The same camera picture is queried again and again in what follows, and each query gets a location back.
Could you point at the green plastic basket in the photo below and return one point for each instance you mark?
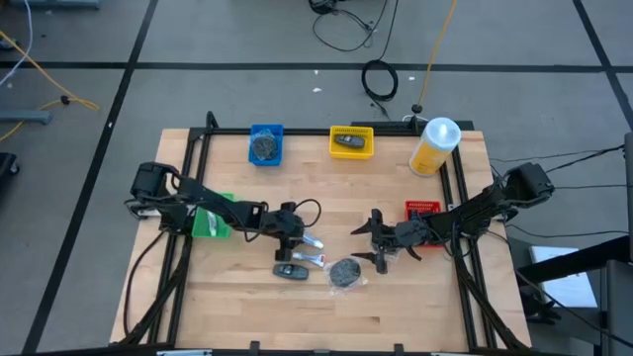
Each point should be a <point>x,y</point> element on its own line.
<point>205,231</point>

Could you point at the black metal stand beam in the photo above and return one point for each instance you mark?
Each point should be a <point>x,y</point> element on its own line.
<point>583,257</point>

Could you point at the white toothpaste tube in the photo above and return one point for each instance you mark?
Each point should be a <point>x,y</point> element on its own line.
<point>314,242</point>
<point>306,259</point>
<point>212,222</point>

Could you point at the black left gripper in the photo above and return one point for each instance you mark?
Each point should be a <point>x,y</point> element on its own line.
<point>282,225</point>

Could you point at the blue plastic basket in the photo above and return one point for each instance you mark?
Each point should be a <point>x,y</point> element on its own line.
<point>252,158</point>

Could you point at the black table frame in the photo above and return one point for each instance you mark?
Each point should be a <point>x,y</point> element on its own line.
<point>316,132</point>

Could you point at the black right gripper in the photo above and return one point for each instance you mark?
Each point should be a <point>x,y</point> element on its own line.
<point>403,235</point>

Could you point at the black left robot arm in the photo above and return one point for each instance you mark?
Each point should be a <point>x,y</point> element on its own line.
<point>207,200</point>

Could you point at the black caster wheel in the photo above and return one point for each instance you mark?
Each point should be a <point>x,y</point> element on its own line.
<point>6,163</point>

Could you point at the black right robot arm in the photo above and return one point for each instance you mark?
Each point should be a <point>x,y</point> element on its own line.
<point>494,203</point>

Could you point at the red plastic basket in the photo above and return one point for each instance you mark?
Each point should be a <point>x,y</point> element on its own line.
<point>423,206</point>

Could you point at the black sponge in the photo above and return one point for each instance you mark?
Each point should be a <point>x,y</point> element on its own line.
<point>265,146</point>
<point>345,273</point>

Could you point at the large white yellow bottle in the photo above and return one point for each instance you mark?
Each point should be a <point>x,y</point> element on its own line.
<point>432,148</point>

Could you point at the grey cabinet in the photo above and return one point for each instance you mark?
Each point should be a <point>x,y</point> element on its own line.
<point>618,306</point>

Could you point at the yellow plastic basket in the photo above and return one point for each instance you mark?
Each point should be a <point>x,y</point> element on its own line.
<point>352,153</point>

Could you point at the white paper sheet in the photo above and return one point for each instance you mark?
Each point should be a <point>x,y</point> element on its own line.
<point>564,272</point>

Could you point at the grey metal foot bar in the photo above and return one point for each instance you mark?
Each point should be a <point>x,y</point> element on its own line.
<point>49,4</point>
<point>25,117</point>

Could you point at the dark grey tapered plastic case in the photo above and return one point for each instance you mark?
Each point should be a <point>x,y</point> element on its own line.
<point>349,141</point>
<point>291,272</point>

